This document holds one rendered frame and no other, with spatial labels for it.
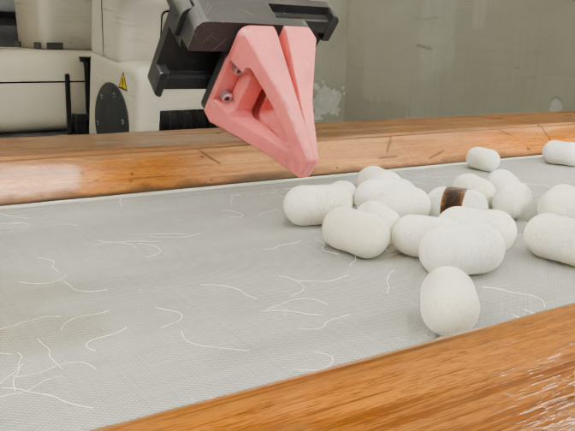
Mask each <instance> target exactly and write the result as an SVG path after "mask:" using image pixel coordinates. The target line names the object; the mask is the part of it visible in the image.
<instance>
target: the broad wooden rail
mask: <svg viewBox="0 0 575 431"><path fill-rule="evenodd" d="M315 130H316V138H317V153H318V163H317V165H316V167H315V168H314V169H313V170H312V172H311V174H310V176H308V177H313V176H323V175H332V174H349V173H358V172H360V171H361V170H362V169H364V168H367V167H369V166H378V167H380V168H383V169H385V170H386V169H395V168H412V167H422V166H430V165H440V164H449V163H458V162H466V154H467V152H468V151H469V150H470V149H471V148H474V147H482V148H486V149H491V150H493V151H496V152H497V153H498V154H499V156H500V159H503V158H512V157H522V156H539V155H542V148H543V146H544V145H545V144H547V143H548V142H549V141H552V140H558V141H563V142H572V143H575V110H571V111H553V112H535V113H517V114H499V115H464V116H447V117H429V118H411V119H393V120H375V121H341V122H323V123H315ZM295 178H300V177H298V176H297V175H295V174H293V173H292V172H291V171H289V170H288V169H286V168H285V167H283V166H282V165H281V164H280V163H278V162H277V161H275V160H274V159H273V158H271V157H270V156H268V155H267V154H265V153H264V152H262V151H261V150H260V149H258V148H256V147H254V146H252V145H250V144H248V143H247V142H245V141H244V140H242V139H239V138H237V137H236V136H234V135H233V134H231V133H229V132H227V131H225V130H223V129H221V128H220V127H217V128H199V129H181V130H163V131H145V132H128V133H103V134H75V135H57V136H39V137H21V138H3V139H0V206H7V205H16V204H33V203H43V202H51V201H61V200H69V199H79V198H96V197H106V196H115V195H124V194H133V193H142V192H160V191H168V190H178V189H187V188H196V187H206V186H223V185H232V184H241V183H250V182H259V181H268V180H286V179H295Z"/></svg>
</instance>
